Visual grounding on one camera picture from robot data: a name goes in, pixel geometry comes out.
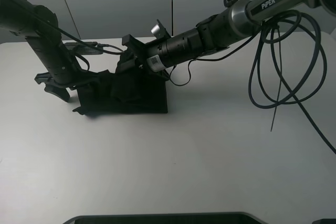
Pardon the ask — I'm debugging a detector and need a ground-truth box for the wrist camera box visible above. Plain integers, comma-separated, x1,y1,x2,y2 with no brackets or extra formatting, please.
65,41,103,55
151,19,171,39

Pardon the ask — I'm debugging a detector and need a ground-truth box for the dark object bottom right corner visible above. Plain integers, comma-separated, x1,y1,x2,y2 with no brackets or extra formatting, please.
312,218,336,224

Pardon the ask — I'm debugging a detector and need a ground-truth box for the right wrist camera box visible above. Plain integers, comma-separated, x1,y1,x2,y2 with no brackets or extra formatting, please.
151,19,171,39

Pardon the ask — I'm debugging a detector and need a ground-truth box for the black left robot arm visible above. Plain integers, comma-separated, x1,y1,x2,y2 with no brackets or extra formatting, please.
1,0,97,102

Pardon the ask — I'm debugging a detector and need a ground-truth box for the black printed t-shirt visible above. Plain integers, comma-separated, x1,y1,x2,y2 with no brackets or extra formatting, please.
72,50,169,116

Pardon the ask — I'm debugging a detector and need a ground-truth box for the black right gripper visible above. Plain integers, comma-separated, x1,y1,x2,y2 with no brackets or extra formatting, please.
122,34,168,80

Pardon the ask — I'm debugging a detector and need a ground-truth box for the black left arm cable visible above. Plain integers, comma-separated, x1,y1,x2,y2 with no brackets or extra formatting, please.
0,0,127,71

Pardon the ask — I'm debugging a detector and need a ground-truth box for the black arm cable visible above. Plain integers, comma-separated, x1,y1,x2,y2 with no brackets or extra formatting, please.
0,0,127,71
166,10,336,155

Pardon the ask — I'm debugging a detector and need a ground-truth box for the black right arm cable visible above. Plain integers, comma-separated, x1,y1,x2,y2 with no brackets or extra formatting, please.
166,10,336,155

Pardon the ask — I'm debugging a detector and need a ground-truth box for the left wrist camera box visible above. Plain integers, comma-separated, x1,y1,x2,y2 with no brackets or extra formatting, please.
65,41,103,55

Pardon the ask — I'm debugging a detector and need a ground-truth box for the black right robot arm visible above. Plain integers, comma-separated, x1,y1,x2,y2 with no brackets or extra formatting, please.
116,0,335,73

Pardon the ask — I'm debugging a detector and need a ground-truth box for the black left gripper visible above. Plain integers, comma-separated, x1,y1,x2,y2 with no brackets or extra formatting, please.
34,70,98,102

